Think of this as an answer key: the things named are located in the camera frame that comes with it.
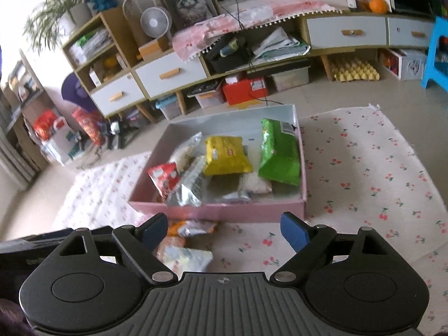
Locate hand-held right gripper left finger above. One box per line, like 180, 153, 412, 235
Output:
58, 213, 177, 284

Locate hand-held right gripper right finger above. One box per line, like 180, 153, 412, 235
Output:
271, 212, 391, 283

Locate orange snack packet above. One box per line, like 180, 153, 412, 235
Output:
167, 219, 218, 239

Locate pale yellow snack packet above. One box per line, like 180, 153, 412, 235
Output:
155, 236, 214, 273

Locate red white snack packet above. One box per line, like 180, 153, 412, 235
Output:
148, 162, 181, 204

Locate silver striped snack packet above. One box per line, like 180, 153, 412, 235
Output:
166, 155, 211, 208

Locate beige cracker packet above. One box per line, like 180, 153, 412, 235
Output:
238, 174, 273, 195

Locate clear blue-print snack packet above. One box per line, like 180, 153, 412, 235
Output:
216, 189, 253, 204

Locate pink cardboard box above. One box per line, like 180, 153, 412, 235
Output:
127, 104, 309, 224

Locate green snack packet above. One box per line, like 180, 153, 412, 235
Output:
258, 118, 302, 187

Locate dark purple cloth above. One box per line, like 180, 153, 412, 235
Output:
0, 297, 34, 336

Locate cherry print floor mat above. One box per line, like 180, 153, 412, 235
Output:
52, 104, 448, 336

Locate clear white snack packet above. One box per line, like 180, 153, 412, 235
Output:
171, 132, 204, 169

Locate black folded tripod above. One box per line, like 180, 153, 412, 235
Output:
101, 118, 138, 150

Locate white shopping bag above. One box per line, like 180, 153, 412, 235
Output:
45, 119, 85, 167

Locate clear bin blue lid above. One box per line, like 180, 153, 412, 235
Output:
155, 94, 183, 120

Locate red patterned bag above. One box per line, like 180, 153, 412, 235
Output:
71, 107, 106, 146

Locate red snack bags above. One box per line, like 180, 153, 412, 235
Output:
33, 109, 69, 141

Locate red box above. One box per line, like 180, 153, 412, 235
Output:
223, 76, 269, 106

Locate purple hat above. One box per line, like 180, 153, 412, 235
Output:
61, 71, 96, 111

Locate low wooden cabinet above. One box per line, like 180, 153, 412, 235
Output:
133, 10, 438, 117

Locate yellow egg tray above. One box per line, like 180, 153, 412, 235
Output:
328, 57, 381, 83

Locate yellow shelf item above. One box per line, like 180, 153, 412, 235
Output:
101, 55, 118, 74

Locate small brown cardboard box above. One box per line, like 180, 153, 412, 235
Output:
138, 37, 171, 61

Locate black storage bin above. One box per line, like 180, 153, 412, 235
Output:
204, 33, 254, 74

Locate stack of papers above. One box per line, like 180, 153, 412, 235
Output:
252, 27, 312, 61

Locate pink cherry print cloth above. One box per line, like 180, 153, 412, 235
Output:
171, 0, 346, 62

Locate pile of shelf papers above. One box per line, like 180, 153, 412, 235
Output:
68, 27, 115, 66

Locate white printed carton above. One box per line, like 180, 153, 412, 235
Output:
379, 48, 428, 81

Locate small white desk fan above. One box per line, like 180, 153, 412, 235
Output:
140, 6, 172, 40

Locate tall wooden shelf unit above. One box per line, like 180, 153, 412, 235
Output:
62, 7, 152, 124

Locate beige round fan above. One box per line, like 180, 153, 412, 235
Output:
122, 0, 157, 47

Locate blue plastic stool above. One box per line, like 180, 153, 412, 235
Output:
419, 16, 448, 94

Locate framed cat picture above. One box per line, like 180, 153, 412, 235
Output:
153, 0, 220, 33

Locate potted green plant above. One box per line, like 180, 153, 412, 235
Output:
22, 0, 103, 52

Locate white drawer wooden handle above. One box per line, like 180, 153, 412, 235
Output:
135, 52, 208, 99
386, 17, 436, 48
90, 73, 145, 117
305, 16, 389, 50

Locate clear bin orange handle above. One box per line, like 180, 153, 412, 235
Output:
187, 83, 225, 109

